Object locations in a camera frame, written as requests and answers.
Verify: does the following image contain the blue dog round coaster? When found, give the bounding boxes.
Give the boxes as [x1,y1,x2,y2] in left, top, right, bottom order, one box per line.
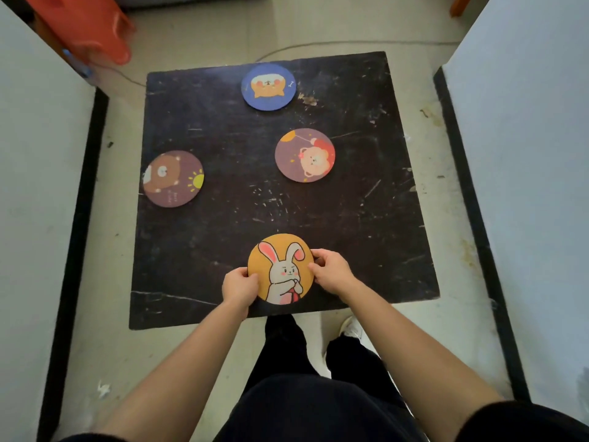
[241,63,297,112]

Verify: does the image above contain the person's right forearm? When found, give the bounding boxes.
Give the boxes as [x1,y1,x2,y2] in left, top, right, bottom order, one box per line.
[340,280,505,442]

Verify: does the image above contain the person's left hand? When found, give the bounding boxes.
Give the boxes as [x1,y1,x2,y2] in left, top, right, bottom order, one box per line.
[222,266,260,314]

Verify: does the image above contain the orange plastic stool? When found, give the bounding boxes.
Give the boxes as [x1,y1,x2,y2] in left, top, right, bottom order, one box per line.
[21,0,137,66]

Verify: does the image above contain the black shirt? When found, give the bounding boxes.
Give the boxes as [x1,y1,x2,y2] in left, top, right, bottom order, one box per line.
[59,374,589,442]

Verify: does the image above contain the small blue object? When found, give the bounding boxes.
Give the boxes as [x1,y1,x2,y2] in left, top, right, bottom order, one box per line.
[62,48,95,81]

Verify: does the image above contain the brown bear round coaster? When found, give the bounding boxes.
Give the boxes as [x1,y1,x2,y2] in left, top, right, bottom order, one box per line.
[142,150,205,208]

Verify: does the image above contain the black trousers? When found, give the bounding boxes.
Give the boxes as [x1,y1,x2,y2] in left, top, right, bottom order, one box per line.
[241,314,408,410]

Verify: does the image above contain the person's left forearm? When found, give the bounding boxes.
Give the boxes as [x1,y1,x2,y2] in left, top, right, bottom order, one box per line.
[98,301,251,442]

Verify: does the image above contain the white shoe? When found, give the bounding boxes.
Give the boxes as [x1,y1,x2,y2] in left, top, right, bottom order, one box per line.
[339,316,364,342]

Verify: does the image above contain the yellow rabbit round coaster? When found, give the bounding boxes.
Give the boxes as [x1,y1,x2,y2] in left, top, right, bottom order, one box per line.
[247,233,315,305]

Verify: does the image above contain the person's right hand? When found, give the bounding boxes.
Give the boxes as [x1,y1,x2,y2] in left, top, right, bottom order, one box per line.
[307,248,359,300]

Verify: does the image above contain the purple balloon bear round coaster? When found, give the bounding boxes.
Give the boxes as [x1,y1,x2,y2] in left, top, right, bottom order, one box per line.
[275,128,336,184]

